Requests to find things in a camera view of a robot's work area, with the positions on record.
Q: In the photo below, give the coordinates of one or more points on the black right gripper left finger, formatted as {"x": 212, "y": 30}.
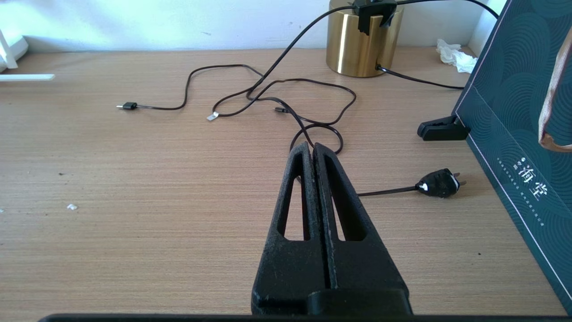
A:
{"x": 286, "y": 277}

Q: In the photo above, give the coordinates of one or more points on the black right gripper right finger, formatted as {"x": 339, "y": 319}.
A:
{"x": 362, "y": 268}

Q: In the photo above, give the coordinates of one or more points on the black power plug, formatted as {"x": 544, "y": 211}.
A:
{"x": 438, "y": 183}

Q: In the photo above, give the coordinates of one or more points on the white wifi router with antennas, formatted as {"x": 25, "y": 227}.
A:
{"x": 11, "y": 49}

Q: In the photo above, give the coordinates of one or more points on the black plastic clip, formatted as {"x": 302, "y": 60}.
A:
{"x": 441, "y": 131}

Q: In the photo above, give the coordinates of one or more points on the brass desk lamp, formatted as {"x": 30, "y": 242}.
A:
{"x": 357, "y": 47}

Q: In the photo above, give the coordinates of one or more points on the crumpled white tissue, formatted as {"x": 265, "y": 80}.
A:
{"x": 457, "y": 57}

